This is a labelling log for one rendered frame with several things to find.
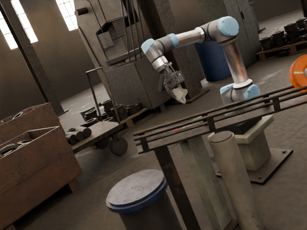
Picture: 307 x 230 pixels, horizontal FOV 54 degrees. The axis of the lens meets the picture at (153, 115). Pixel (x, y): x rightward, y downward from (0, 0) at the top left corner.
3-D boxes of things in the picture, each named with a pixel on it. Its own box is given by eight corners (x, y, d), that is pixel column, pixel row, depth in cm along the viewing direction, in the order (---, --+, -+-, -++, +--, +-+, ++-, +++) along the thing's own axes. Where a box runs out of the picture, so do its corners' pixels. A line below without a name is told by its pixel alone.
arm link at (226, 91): (232, 100, 204) (227, 81, 201) (247, 101, 192) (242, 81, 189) (219, 107, 199) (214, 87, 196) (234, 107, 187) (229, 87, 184)
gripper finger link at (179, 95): (186, 102, 145) (176, 86, 145) (179, 107, 150) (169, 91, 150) (190, 99, 147) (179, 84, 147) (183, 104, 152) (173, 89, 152)
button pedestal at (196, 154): (247, 213, 162) (210, 111, 147) (222, 243, 148) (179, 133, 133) (223, 207, 174) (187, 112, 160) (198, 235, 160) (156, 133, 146)
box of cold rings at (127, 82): (172, 89, 569) (155, 46, 548) (208, 84, 495) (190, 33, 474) (122, 118, 501) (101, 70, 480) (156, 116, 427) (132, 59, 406)
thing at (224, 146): (269, 222, 150) (238, 130, 137) (257, 238, 143) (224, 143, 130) (248, 216, 159) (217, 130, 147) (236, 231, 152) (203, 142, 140)
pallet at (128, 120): (135, 111, 515) (125, 87, 504) (163, 109, 448) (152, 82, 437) (74, 144, 453) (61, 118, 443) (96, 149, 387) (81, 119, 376)
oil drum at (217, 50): (246, 66, 511) (230, 15, 490) (227, 79, 476) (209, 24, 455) (218, 72, 557) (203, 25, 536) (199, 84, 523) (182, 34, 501)
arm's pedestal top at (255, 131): (209, 142, 205) (206, 136, 204) (235, 121, 222) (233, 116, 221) (248, 143, 179) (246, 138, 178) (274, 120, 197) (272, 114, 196)
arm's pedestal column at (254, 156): (213, 176, 212) (200, 144, 206) (243, 148, 234) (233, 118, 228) (263, 185, 180) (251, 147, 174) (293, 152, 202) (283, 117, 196)
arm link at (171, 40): (165, 34, 162) (149, 43, 158) (176, 30, 153) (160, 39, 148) (171, 48, 165) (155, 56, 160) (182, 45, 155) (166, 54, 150)
